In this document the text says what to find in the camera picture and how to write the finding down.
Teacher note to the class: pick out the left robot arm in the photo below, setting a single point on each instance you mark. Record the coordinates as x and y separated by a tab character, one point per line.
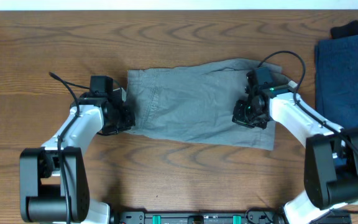
53	181

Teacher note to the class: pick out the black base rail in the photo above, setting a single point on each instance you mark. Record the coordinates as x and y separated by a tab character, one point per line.
252	216

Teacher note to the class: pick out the black folded garment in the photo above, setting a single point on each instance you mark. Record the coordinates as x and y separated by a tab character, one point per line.
350	29

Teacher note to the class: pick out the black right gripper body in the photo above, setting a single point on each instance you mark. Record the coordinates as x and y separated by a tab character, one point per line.
245	114

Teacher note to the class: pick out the grey shorts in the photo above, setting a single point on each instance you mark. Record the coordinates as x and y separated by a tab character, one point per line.
194	104

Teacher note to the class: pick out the dark blue folded garment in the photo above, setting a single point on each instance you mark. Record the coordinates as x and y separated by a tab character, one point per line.
336	64

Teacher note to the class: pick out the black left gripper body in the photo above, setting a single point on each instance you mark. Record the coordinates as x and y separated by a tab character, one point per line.
122	118

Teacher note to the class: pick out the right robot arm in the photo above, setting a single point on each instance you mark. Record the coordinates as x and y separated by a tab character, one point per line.
331	153

